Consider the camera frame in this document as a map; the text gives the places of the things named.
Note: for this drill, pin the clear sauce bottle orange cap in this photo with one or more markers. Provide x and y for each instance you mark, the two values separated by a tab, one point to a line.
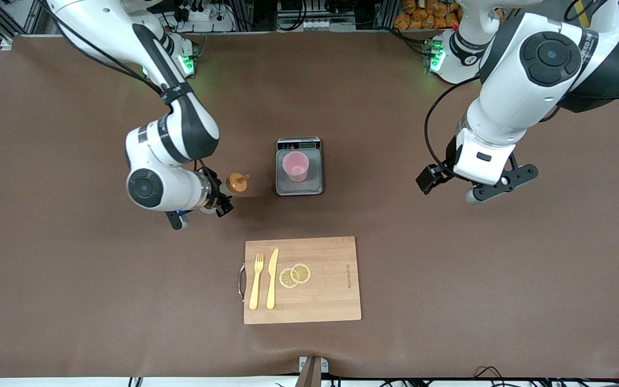
236	184

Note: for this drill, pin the lemon slice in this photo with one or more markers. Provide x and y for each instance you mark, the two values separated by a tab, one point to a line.
301	273
286	279

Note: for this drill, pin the brown table mat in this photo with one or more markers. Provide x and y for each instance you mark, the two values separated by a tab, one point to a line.
449	295

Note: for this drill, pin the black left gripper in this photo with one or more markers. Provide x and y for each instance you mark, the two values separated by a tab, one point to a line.
431	178

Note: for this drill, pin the yellow plastic fork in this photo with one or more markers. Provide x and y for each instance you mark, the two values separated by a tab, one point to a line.
254	293

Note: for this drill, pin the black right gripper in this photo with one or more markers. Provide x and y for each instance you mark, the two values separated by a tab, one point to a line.
213	189

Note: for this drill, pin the yellow plastic knife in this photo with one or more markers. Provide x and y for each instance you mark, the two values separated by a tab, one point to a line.
272	279

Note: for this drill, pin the pile of orange packets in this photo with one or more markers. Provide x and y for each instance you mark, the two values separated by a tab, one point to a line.
427	13

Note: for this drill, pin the silver digital kitchen scale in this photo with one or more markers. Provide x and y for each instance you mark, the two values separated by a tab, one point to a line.
315	185

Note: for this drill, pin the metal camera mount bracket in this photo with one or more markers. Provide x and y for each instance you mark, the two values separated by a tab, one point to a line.
312	371

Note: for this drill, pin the white power strip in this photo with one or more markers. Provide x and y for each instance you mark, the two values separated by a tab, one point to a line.
204	16

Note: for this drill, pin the pink plastic cup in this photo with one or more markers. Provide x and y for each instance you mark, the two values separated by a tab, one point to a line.
296	164

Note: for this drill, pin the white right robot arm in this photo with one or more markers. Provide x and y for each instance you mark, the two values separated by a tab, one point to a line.
172	188

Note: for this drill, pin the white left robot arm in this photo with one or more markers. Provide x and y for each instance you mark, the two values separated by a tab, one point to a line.
508	91

